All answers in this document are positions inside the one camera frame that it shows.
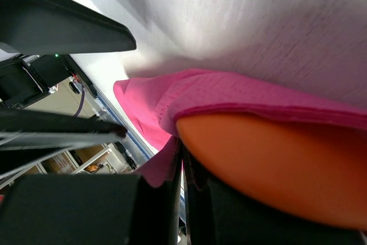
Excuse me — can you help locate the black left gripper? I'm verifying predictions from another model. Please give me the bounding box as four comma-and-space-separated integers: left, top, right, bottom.
1, 0, 136, 179

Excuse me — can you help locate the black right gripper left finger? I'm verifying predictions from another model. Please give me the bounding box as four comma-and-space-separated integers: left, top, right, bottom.
1, 138, 181, 244

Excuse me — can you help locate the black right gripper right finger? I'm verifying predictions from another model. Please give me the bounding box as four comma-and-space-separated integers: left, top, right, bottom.
182, 146, 366, 244

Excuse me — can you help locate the orange plastic spoon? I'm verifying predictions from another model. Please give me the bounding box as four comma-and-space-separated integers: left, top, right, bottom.
176, 114, 366, 230

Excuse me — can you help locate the pink paper napkin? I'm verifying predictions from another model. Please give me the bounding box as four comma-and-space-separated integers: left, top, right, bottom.
113, 69, 366, 188

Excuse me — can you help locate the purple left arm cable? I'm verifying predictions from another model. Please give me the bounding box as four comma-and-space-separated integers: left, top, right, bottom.
73, 84, 88, 118

